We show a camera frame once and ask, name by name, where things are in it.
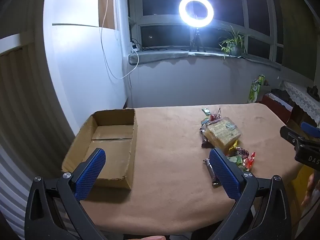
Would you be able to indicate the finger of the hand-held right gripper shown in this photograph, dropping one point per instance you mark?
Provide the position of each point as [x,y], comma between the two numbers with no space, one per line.
[311,130]
[292,136]

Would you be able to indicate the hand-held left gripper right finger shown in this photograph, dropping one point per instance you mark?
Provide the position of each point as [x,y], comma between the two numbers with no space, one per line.
[225,175]

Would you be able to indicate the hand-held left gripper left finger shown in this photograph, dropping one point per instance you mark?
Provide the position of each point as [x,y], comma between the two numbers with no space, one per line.
[91,173]

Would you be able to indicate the long dark chocolate bar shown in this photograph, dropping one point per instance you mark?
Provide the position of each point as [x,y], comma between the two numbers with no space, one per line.
[212,172]

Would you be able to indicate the green candy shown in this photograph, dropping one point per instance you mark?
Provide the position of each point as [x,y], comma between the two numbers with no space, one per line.
[236,160]

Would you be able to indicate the multicoloured candy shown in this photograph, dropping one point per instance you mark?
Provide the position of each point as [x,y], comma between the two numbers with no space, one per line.
[242,152]

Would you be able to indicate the yellow snack wrapper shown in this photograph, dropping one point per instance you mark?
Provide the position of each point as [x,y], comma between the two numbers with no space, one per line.
[232,147]

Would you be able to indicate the dark brown snack bar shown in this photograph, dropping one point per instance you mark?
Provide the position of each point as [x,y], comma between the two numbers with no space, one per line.
[205,143]

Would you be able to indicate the sliced cake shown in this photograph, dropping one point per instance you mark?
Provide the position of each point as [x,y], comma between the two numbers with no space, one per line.
[222,135]

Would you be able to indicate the teal snack packet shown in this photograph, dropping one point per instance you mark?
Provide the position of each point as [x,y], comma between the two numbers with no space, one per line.
[204,121]

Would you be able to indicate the red candy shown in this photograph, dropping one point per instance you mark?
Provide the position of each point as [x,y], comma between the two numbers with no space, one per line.
[213,117]

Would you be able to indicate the small green snack packet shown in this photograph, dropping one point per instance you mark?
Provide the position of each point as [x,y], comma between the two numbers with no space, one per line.
[206,111]

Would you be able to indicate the person's right hand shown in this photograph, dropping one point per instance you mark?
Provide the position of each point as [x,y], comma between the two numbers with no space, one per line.
[311,190]

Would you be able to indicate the yellow bag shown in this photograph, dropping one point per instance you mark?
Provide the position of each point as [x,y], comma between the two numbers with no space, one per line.
[300,182]

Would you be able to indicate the white lace cloth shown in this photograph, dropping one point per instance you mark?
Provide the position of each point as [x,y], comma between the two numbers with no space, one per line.
[302,97]

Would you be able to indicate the red box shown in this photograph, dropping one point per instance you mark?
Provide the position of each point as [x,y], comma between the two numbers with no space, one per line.
[275,107]

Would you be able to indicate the small dark figurine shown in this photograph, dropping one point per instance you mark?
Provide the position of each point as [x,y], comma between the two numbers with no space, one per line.
[312,89]

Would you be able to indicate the small brown cardboard box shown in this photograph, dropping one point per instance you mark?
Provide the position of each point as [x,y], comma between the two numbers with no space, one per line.
[267,91]

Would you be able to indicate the green snack bag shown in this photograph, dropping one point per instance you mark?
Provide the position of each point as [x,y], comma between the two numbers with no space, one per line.
[255,90]

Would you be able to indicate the white cabinet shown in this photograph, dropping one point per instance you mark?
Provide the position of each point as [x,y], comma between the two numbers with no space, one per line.
[82,80]

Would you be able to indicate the potted spider plant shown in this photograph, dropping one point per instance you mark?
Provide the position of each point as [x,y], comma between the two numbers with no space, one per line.
[235,48]

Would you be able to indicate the white power strip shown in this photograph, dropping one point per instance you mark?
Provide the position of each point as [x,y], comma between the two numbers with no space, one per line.
[135,47]

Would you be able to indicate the black tripod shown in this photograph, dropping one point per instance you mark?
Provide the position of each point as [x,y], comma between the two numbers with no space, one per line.
[198,40]

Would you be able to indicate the wooden shelf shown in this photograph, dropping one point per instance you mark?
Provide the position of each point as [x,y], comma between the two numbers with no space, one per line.
[106,5]

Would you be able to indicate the white window frame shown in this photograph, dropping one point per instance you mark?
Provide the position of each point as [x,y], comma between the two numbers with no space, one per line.
[245,31]

